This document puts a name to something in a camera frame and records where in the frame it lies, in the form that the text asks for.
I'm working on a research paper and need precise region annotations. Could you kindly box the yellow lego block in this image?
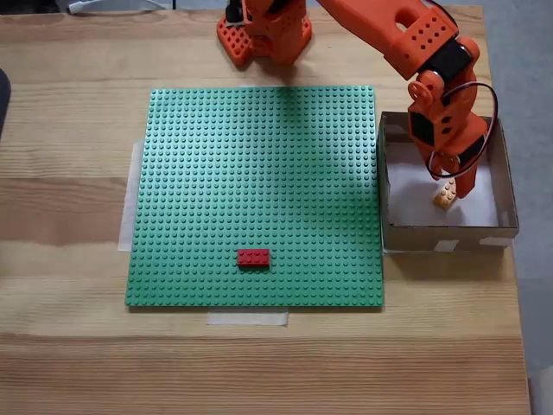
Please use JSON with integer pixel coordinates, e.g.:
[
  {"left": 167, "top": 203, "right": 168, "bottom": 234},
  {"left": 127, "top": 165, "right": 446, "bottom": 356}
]
[{"left": 434, "top": 177, "right": 460, "bottom": 211}]

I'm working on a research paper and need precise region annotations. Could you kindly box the open cardboard box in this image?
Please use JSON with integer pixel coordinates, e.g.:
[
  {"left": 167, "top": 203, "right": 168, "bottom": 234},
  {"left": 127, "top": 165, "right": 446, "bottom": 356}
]
[{"left": 376, "top": 111, "right": 520, "bottom": 256}]

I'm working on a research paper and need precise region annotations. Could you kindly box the green lego baseplate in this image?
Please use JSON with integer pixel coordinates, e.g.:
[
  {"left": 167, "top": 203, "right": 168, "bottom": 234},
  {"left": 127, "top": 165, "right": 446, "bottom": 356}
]
[{"left": 124, "top": 85, "right": 385, "bottom": 311}]

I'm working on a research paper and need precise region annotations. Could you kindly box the red lego block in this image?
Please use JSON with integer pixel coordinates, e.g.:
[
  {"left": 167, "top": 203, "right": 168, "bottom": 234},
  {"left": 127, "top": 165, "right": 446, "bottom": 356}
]
[{"left": 236, "top": 248, "right": 271, "bottom": 270}]

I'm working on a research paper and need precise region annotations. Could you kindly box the white paper sheet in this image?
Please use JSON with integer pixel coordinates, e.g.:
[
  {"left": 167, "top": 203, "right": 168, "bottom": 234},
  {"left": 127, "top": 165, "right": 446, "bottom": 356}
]
[{"left": 384, "top": 142, "right": 500, "bottom": 228}]

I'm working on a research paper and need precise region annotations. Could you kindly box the masking tape strip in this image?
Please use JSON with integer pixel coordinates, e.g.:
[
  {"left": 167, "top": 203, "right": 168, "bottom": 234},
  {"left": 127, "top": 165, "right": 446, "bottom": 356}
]
[
  {"left": 206, "top": 309, "right": 289, "bottom": 328},
  {"left": 117, "top": 138, "right": 146, "bottom": 252}
]

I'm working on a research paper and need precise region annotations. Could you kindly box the black rounded object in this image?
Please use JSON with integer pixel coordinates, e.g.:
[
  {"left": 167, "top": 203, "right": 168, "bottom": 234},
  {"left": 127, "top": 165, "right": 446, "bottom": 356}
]
[{"left": 0, "top": 67, "right": 13, "bottom": 139}]

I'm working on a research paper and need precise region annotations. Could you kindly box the thin servo cable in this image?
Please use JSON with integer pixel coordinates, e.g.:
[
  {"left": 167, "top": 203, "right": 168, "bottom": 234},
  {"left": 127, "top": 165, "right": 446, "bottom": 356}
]
[{"left": 425, "top": 81, "right": 500, "bottom": 181}]

